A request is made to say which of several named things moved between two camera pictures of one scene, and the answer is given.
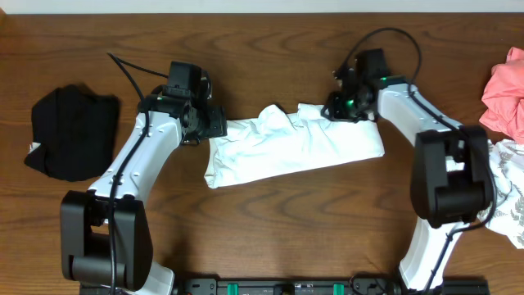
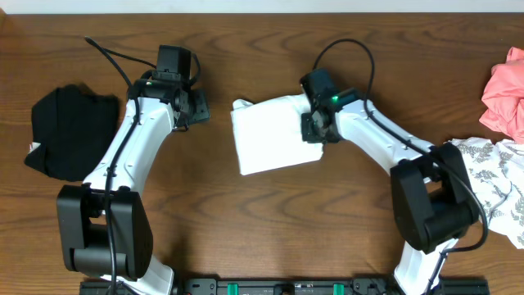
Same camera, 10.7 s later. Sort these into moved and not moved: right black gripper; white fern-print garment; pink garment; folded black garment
Moved: right black gripper
Not moved: white fern-print garment; pink garment; folded black garment
